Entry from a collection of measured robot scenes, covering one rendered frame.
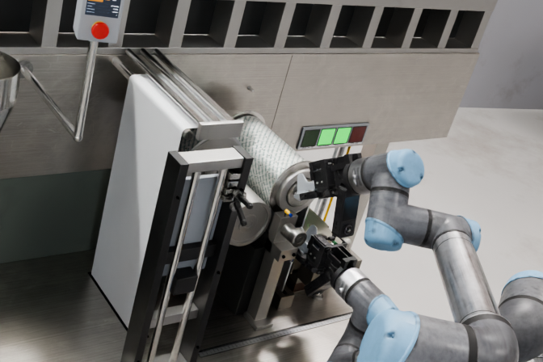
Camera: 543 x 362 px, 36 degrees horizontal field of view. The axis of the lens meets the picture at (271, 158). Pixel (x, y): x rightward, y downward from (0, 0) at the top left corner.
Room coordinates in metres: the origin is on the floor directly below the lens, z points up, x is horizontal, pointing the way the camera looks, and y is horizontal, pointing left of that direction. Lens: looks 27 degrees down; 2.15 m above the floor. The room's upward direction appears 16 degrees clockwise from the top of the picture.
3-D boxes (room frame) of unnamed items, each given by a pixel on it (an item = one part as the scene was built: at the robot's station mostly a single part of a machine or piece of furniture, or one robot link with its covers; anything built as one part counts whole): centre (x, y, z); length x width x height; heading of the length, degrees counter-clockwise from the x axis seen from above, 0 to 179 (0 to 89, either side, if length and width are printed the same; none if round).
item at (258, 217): (1.69, 0.09, 1.18); 0.26 x 0.12 x 0.12; 42
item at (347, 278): (1.57, -0.25, 1.11); 0.08 x 0.05 x 0.08; 132
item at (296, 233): (1.60, -0.11, 1.18); 0.04 x 0.02 x 0.04; 132
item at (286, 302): (1.81, -0.04, 0.92); 0.28 x 0.04 x 0.04; 42
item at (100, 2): (1.33, 0.35, 1.66); 0.07 x 0.07 x 0.10; 27
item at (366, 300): (1.52, -0.31, 1.11); 0.11 x 0.08 x 0.09; 42
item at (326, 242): (1.63, -0.20, 1.12); 0.12 x 0.08 x 0.09; 42
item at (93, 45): (1.34, 0.35, 1.51); 0.02 x 0.02 x 0.20
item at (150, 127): (1.57, 0.27, 1.17); 0.34 x 0.05 x 0.54; 42
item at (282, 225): (1.62, -0.08, 1.05); 0.06 x 0.05 x 0.31; 42
